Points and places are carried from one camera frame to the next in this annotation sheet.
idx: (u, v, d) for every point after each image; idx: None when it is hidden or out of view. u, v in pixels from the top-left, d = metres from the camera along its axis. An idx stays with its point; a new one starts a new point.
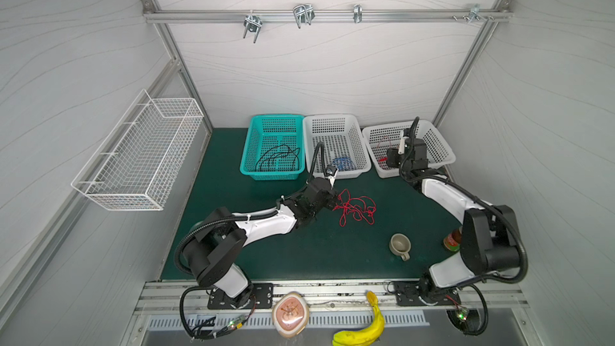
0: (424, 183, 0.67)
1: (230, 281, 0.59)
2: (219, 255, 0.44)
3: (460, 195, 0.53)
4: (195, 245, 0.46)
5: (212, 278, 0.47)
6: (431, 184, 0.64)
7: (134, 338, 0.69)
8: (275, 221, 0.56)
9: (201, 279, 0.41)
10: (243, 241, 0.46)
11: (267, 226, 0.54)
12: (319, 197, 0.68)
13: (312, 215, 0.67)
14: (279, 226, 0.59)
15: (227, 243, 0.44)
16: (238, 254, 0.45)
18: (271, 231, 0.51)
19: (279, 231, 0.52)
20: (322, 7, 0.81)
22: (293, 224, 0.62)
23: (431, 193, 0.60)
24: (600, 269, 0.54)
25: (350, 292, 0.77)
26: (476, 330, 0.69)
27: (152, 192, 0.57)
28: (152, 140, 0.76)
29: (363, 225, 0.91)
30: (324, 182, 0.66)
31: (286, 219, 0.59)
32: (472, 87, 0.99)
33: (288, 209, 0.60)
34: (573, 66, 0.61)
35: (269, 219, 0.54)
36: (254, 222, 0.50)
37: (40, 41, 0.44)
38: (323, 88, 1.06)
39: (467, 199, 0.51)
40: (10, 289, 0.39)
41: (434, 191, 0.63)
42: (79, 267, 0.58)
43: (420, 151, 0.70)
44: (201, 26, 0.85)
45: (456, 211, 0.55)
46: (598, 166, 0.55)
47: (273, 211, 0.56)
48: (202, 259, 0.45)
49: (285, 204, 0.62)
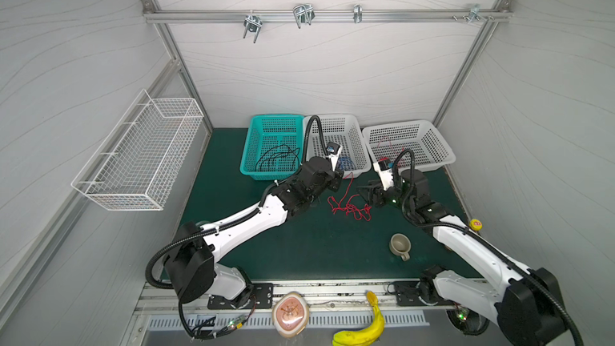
0: (437, 231, 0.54)
1: (224, 284, 0.58)
2: (190, 274, 0.41)
3: (488, 255, 0.47)
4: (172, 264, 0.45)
5: (194, 293, 0.45)
6: (446, 233, 0.56)
7: (134, 338, 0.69)
8: (259, 219, 0.50)
9: (180, 298, 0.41)
10: (212, 258, 0.42)
11: (243, 231, 0.48)
12: (315, 178, 0.58)
13: (309, 198, 0.58)
14: (263, 224, 0.52)
15: (196, 262, 0.41)
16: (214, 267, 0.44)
18: (247, 236, 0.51)
19: (263, 229, 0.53)
20: (322, 7, 0.81)
22: (286, 213, 0.55)
23: (450, 244, 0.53)
24: (600, 269, 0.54)
25: (350, 293, 0.77)
26: (476, 329, 0.69)
27: (152, 192, 0.57)
28: (152, 140, 0.76)
29: (363, 225, 0.91)
30: (321, 164, 0.56)
31: (271, 215, 0.52)
32: (472, 87, 0.99)
33: (279, 199, 0.54)
34: (574, 66, 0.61)
35: (248, 221, 0.48)
36: (227, 232, 0.45)
37: (40, 41, 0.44)
38: (324, 88, 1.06)
39: (498, 262, 0.46)
40: (11, 289, 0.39)
41: (453, 243, 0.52)
42: (79, 266, 0.58)
43: (423, 186, 0.61)
44: (201, 26, 0.85)
45: (484, 272, 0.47)
46: (598, 166, 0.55)
47: (255, 211, 0.50)
48: (178, 276, 0.43)
49: (273, 195, 0.55)
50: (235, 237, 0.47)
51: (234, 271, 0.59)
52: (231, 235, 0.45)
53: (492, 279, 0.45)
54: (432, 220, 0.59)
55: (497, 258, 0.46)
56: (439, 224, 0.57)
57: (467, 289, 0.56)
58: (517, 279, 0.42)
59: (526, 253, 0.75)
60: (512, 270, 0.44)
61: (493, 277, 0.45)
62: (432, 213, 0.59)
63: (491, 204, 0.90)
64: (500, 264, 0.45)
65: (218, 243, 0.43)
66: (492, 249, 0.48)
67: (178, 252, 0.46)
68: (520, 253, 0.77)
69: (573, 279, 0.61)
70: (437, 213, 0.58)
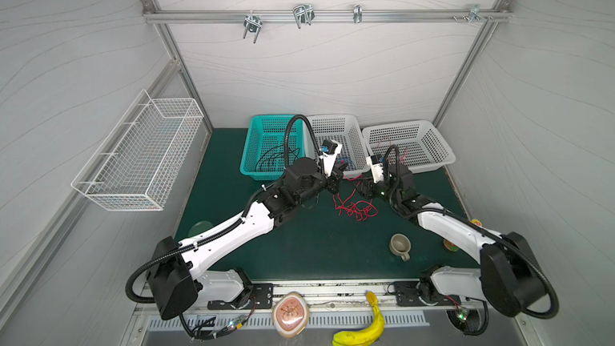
0: (420, 219, 0.63)
1: (217, 291, 0.58)
2: (168, 295, 0.41)
3: (464, 228, 0.51)
4: (151, 280, 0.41)
5: (176, 311, 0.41)
6: (425, 217, 0.61)
7: (134, 338, 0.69)
8: (242, 231, 0.48)
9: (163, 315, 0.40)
10: (190, 278, 0.41)
11: (224, 245, 0.46)
12: (301, 183, 0.54)
13: (298, 203, 0.55)
14: (247, 235, 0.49)
15: (174, 281, 0.40)
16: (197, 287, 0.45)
18: (230, 248, 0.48)
19: (249, 239, 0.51)
20: (322, 7, 0.81)
22: (272, 221, 0.52)
23: (430, 228, 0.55)
24: (600, 269, 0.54)
25: (350, 293, 0.77)
26: (476, 330, 0.69)
27: (151, 191, 0.56)
28: (152, 139, 0.76)
29: (363, 225, 0.91)
30: (304, 167, 0.52)
31: (255, 226, 0.50)
32: (472, 88, 0.98)
33: (263, 206, 0.52)
34: (573, 66, 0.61)
35: (231, 233, 0.46)
36: (207, 247, 0.43)
37: (40, 42, 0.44)
38: (324, 88, 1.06)
39: (473, 233, 0.49)
40: (10, 289, 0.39)
41: (432, 225, 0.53)
42: (79, 266, 0.58)
43: (408, 180, 0.65)
44: (201, 26, 0.85)
45: (464, 248, 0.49)
46: (598, 166, 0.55)
47: (239, 221, 0.48)
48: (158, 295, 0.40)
49: (259, 202, 0.52)
50: (216, 251, 0.45)
51: (230, 273, 0.60)
52: (212, 250, 0.44)
53: (472, 253, 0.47)
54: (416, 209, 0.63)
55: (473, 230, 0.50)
56: (420, 211, 0.62)
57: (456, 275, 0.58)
58: (491, 243, 0.45)
59: None
60: (485, 238, 0.47)
61: (473, 249, 0.50)
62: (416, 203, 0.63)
63: (491, 204, 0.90)
64: (476, 235, 0.48)
65: (196, 259, 0.42)
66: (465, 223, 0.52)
67: (159, 268, 0.45)
68: None
69: (574, 279, 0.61)
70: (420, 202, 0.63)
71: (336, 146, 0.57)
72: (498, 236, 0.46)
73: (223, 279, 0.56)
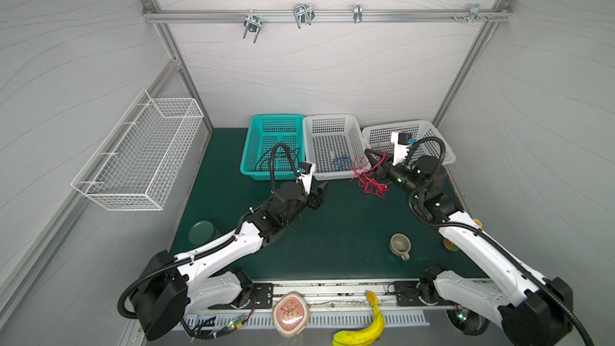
0: (445, 230, 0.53)
1: (211, 299, 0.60)
2: (161, 307, 0.40)
3: (503, 262, 0.45)
4: (141, 295, 0.43)
5: (164, 326, 0.44)
6: (456, 233, 0.53)
7: (134, 338, 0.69)
8: (234, 248, 0.51)
9: (147, 332, 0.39)
10: (185, 289, 0.42)
11: (218, 260, 0.48)
12: (287, 205, 0.59)
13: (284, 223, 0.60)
14: (239, 251, 0.53)
15: (168, 292, 0.40)
16: (185, 300, 0.44)
18: (221, 264, 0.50)
19: (240, 255, 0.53)
20: (322, 7, 0.81)
22: (261, 240, 0.56)
23: (459, 243, 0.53)
24: (601, 269, 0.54)
25: (350, 293, 0.77)
26: (476, 330, 0.69)
27: (152, 192, 0.57)
28: (152, 139, 0.76)
29: (363, 225, 0.91)
30: (291, 191, 0.57)
31: (247, 243, 0.53)
32: (472, 88, 0.98)
33: (254, 227, 0.55)
34: (574, 66, 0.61)
35: (224, 249, 0.49)
36: (201, 261, 0.45)
37: (40, 41, 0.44)
38: (323, 88, 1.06)
39: (512, 271, 0.43)
40: (11, 289, 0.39)
41: (463, 243, 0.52)
42: (79, 267, 0.58)
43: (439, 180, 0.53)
44: (201, 26, 0.85)
45: (494, 276, 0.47)
46: (598, 166, 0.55)
47: (231, 238, 0.51)
48: (147, 309, 0.42)
49: (249, 223, 0.56)
50: (211, 266, 0.47)
51: (226, 276, 0.60)
52: (207, 264, 0.46)
53: (504, 286, 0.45)
54: (440, 216, 0.55)
55: (512, 264, 0.44)
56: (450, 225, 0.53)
57: (471, 293, 0.55)
58: (534, 291, 0.40)
59: (525, 252, 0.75)
60: (527, 279, 0.41)
61: (506, 284, 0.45)
62: (440, 209, 0.54)
63: (491, 205, 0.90)
64: (516, 272, 0.43)
65: (192, 271, 0.43)
66: (504, 255, 0.45)
67: (150, 283, 0.44)
68: (521, 252, 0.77)
69: (575, 280, 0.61)
70: (444, 207, 0.54)
71: (311, 166, 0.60)
72: (541, 282, 0.41)
73: (219, 287, 0.57)
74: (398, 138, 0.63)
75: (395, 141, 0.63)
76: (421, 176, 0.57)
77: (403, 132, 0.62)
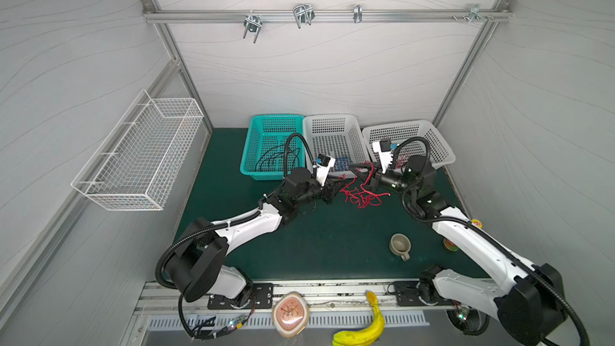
0: (437, 225, 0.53)
1: (227, 283, 0.59)
2: (202, 266, 0.43)
3: (492, 251, 0.46)
4: (178, 260, 0.45)
5: (199, 290, 0.45)
6: (448, 227, 0.54)
7: (134, 338, 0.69)
8: (261, 221, 0.55)
9: (187, 294, 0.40)
10: (226, 248, 0.45)
11: (249, 230, 0.52)
12: (298, 190, 0.64)
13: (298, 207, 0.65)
14: (267, 224, 0.58)
15: (211, 251, 0.43)
16: (222, 263, 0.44)
18: (251, 236, 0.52)
19: (261, 232, 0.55)
20: (322, 7, 0.81)
22: (279, 220, 0.60)
23: (450, 238, 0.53)
24: (602, 270, 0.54)
25: (350, 292, 0.77)
26: (476, 330, 0.69)
27: (152, 191, 0.57)
28: (152, 140, 0.76)
29: (363, 225, 0.91)
30: (302, 175, 0.62)
31: (270, 217, 0.57)
32: (472, 88, 0.98)
33: (273, 207, 0.60)
34: (573, 66, 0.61)
35: (253, 220, 0.53)
36: (235, 227, 0.48)
37: (39, 41, 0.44)
38: (323, 88, 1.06)
39: (502, 259, 0.44)
40: (10, 289, 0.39)
41: (454, 236, 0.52)
42: (79, 266, 0.58)
43: (429, 179, 0.56)
44: (201, 26, 0.85)
45: (486, 267, 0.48)
46: (598, 166, 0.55)
47: (257, 211, 0.55)
48: (186, 271, 0.44)
49: (268, 203, 0.60)
50: (243, 234, 0.51)
51: (233, 267, 0.59)
52: (240, 231, 0.49)
53: (496, 275, 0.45)
54: (432, 212, 0.57)
55: (500, 253, 0.45)
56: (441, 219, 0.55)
57: (468, 288, 0.56)
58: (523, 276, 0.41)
59: (525, 251, 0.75)
60: (516, 267, 0.42)
61: (497, 273, 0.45)
62: (433, 206, 0.56)
63: (491, 205, 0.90)
64: (505, 261, 0.44)
65: (229, 235, 0.46)
66: (494, 244, 0.47)
67: (186, 249, 0.46)
68: (520, 251, 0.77)
69: (575, 280, 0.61)
70: (437, 204, 0.56)
71: (330, 159, 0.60)
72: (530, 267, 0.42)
73: (233, 273, 0.58)
74: (379, 146, 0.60)
75: (378, 149, 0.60)
76: (412, 175, 0.60)
77: (382, 140, 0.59)
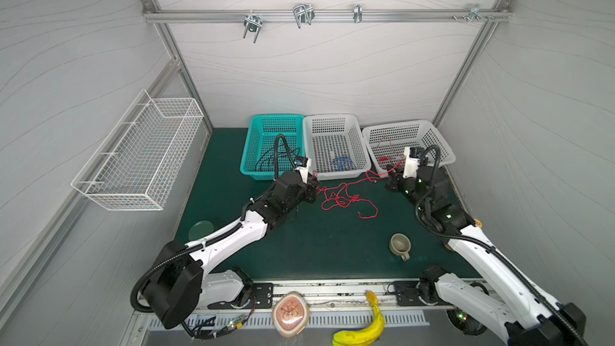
0: (457, 244, 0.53)
1: (218, 293, 0.57)
2: (178, 293, 0.41)
3: (515, 283, 0.43)
4: (154, 287, 0.43)
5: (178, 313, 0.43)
6: (469, 249, 0.51)
7: (134, 338, 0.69)
8: (242, 234, 0.52)
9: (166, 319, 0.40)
10: (201, 274, 0.42)
11: (227, 247, 0.49)
12: (289, 191, 0.63)
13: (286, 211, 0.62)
14: (247, 237, 0.55)
15: (184, 278, 0.41)
16: (199, 285, 0.44)
18: (231, 251, 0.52)
19: (245, 243, 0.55)
20: (322, 7, 0.81)
22: (266, 227, 0.58)
23: (470, 260, 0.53)
24: (601, 269, 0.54)
25: (350, 293, 0.77)
26: (476, 330, 0.69)
27: (152, 192, 0.57)
28: (152, 139, 0.76)
29: (363, 225, 0.91)
30: (293, 177, 0.61)
31: (252, 228, 0.54)
32: (472, 87, 0.99)
33: (257, 215, 0.57)
34: (573, 67, 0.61)
35: (232, 235, 0.50)
36: (212, 247, 0.46)
37: (40, 41, 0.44)
38: (323, 88, 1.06)
39: (525, 292, 0.42)
40: (10, 289, 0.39)
41: (475, 259, 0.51)
42: (79, 266, 0.58)
43: (440, 189, 0.54)
44: (200, 25, 0.84)
45: (504, 297, 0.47)
46: (598, 166, 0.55)
47: (238, 225, 0.52)
48: (162, 298, 0.42)
49: (251, 211, 0.57)
50: (222, 251, 0.48)
51: (227, 273, 0.60)
52: (218, 249, 0.46)
53: (514, 307, 0.49)
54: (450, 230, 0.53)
55: (524, 286, 0.43)
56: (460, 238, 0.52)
57: (479, 304, 0.54)
58: (546, 315, 0.39)
59: (524, 251, 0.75)
60: (540, 304, 0.40)
61: (516, 306, 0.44)
62: (452, 222, 0.52)
63: (491, 204, 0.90)
64: (528, 295, 0.42)
65: (205, 257, 0.44)
66: (517, 276, 0.44)
67: (162, 274, 0.44)
68: (520, 251, 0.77)
69: (575, 280, 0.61)
70: (456, 219, 0.53)
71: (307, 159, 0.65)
72: (554, 305, 0.40)
73: (222, 280, 0.56)
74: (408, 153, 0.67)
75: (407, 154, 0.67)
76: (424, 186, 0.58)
77: (411, 146, 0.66)
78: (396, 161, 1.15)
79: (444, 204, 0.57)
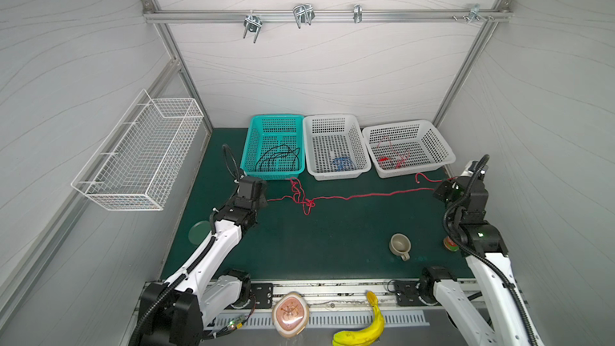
0: (476, 265, 0.50)
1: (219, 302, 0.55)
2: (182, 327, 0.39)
3: (516, 324, 0.41)
4: (150, 336, 0.41)
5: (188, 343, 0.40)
6: (484, 273, 0.48)
7: None
8: (220, 245, 0.50)
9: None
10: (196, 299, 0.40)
11: (210, 264, 0.47)
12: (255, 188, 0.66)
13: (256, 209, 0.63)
14: (227, 245, 0.53)
15: (181, 311, 0.39)
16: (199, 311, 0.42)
18: (215, 265, 0.49)
19: (226, 252, 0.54)
20: (322, 7, 0.81)
22: (240, 228, 0.57)
23: (479, 281, 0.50)
24: (602, 270, 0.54)
25: (350, 292, 0.77)
26: None
27: (152, 192, 0.57)
28: (151, 140, 0.76)
29: (363, 224, 0.90)
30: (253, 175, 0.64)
31: (228, 236, 0.53)
32: (472, 88, 0.98)
33: (227, 221, 0.56)
34: (573, 67, 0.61)
35: (211, 250, 0.49)
36: (195, 271, 0.44)
37: (40, 42, 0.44)
38: (323, 89, 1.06)
39: (521, 338, 0.40)
40: (10, 289, 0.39)
41: (484, 283, 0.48)
42: (79, 265, 0.57)
43: (477, 201, 0.51)
44: (201, 26, 0.85)
45: (497, 329, 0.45)
46: (599, 167, 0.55)
47: (213, 238, 0.51)
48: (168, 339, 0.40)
49: (221, 221, 0.56)
50: (207, 270, 0.46)
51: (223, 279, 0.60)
52: (202, 271, 0.45)
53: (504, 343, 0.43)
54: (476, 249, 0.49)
55: (524, 331, 0.41)
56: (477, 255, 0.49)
57: (466, 317, 0.54)
58: None
59: (524, 251, 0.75)
60: None
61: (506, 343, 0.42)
62: (480, 240, 0.49)
63: (490, 204, 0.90)
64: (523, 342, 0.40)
65: (192, 283, 0.42)
66: (523, 320, 0.41)
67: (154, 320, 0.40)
68: (520, 251, 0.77)
69: (576, 280, 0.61)
70: (487, 239, 0.49)
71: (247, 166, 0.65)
72: None
73: (219, 290, 0.55)
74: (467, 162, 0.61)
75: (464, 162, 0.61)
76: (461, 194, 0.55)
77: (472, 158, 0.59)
78: (397, 161, 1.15)
79: (480, 221, 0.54)
